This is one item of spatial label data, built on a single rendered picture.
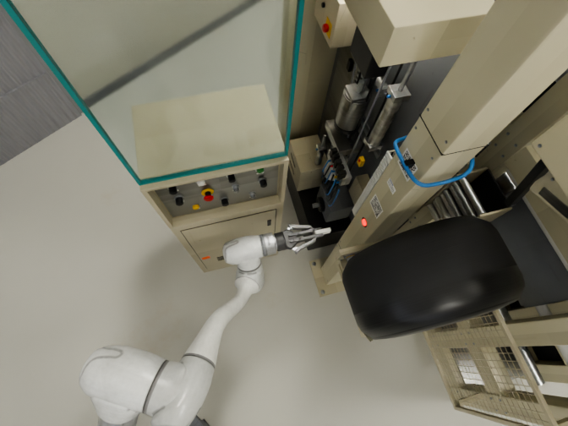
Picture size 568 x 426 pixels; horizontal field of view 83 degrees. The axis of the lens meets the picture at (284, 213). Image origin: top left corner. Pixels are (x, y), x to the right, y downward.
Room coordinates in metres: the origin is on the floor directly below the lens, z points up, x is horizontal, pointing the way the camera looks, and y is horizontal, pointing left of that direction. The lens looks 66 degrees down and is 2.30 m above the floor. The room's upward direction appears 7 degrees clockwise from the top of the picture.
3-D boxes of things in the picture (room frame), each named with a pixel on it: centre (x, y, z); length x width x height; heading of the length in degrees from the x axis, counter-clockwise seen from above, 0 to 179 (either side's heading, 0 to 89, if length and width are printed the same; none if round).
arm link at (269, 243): (0.40, 0.05, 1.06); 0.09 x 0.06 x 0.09; 21
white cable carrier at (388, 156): (0.64, -0.34, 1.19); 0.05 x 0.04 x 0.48; 112
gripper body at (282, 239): (0.43, -0.02, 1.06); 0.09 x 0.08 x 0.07; 111
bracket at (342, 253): (0.51, -0.45, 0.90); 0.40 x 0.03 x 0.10; 112
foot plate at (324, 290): (0.57, -0.40, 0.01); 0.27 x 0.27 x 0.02; 22
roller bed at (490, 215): (0.69, -0.79, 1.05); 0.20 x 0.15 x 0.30; 22
